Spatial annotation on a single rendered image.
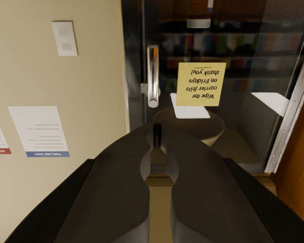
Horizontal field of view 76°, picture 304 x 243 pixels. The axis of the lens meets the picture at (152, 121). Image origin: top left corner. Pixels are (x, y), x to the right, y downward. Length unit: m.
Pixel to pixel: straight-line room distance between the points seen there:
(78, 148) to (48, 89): 0.30
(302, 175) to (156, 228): 0.33
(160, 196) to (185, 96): 0.22
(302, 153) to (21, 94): 0.96
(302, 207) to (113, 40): 0.72
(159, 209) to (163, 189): 0.04
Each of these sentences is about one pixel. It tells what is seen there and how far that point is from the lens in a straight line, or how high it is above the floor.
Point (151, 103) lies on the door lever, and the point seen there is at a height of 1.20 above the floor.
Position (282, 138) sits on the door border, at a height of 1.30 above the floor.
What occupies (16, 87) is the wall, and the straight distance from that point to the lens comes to 0.97.
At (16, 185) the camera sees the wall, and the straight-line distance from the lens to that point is 1.33.
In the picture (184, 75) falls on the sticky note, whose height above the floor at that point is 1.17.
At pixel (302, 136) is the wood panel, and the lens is 0.52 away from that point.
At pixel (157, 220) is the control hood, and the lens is 0.45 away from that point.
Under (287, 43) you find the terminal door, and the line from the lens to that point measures 0.38.
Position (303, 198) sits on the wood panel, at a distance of 0.55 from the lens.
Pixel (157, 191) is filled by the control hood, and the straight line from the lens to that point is 0.45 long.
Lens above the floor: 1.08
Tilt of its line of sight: 29 degrees up
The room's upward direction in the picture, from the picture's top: 180 degrees clockwise
